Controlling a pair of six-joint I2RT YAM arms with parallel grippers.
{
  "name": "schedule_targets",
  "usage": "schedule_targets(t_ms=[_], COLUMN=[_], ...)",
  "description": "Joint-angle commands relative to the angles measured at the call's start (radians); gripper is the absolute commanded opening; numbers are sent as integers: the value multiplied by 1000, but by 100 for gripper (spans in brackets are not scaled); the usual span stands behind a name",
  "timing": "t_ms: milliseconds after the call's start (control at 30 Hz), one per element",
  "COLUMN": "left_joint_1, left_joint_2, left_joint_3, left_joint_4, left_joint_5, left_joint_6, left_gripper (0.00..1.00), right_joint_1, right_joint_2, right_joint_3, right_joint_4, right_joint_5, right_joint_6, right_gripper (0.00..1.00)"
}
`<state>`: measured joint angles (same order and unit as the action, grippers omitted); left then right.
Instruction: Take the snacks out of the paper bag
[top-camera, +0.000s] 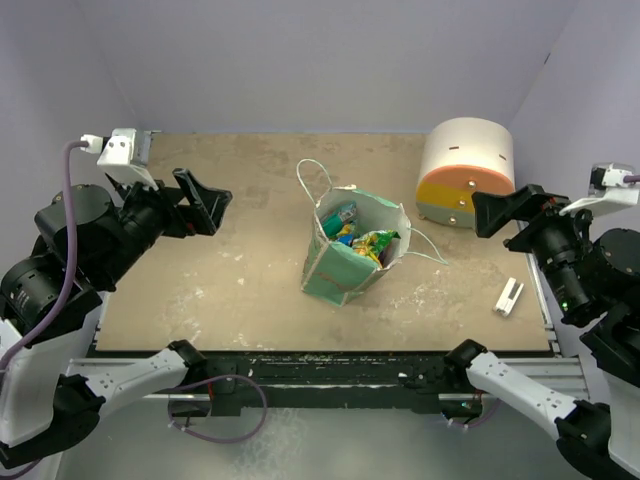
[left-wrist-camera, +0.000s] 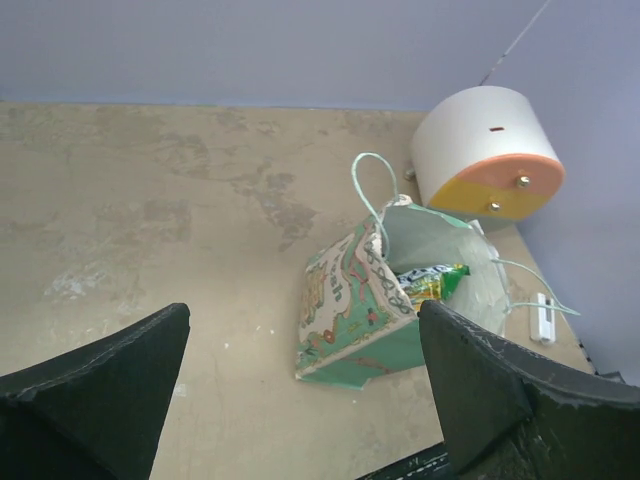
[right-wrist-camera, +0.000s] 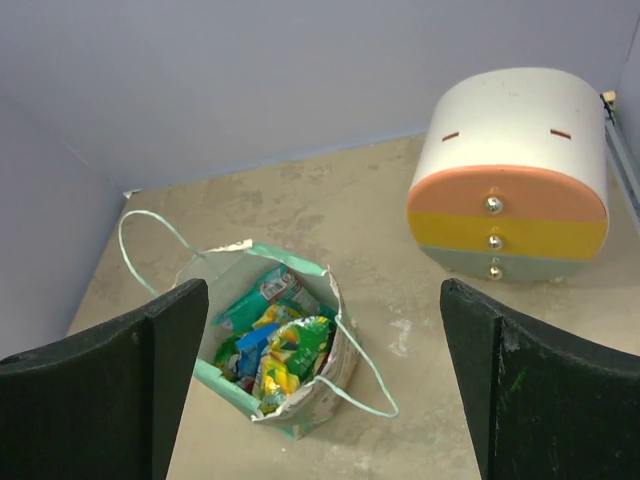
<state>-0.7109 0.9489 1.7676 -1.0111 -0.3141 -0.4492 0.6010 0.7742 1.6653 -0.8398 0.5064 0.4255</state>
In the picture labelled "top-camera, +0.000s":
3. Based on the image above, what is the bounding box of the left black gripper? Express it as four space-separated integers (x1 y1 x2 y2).
99 166 233 283

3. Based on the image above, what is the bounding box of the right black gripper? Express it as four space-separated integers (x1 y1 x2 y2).
469 178 604 313

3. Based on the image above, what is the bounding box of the green yellow candy packet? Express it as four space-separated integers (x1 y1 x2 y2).
351 230 400 269

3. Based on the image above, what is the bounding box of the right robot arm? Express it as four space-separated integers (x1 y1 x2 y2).
444 185 639 479

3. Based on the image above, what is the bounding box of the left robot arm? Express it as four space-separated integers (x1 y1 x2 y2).
1 168 233 469

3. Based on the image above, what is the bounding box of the round mini drawer cabinet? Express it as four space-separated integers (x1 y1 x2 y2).
416 117 515 229

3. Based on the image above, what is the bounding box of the small white plastic block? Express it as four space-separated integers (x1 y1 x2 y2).
493 277 524 317

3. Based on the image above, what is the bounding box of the teal mint candy packet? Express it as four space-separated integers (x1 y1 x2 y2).
320 201 357 237

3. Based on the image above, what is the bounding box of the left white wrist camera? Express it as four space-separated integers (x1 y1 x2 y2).
80 128 158 190

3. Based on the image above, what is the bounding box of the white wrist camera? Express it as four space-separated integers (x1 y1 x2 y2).
80 128 158 190
560 163 639 218

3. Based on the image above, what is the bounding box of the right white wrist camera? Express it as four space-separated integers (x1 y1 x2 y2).
560 163 639 218

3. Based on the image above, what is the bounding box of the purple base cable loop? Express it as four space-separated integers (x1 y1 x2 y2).
167 374 269 444

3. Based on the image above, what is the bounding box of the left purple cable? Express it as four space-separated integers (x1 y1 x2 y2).
0 139 94 386

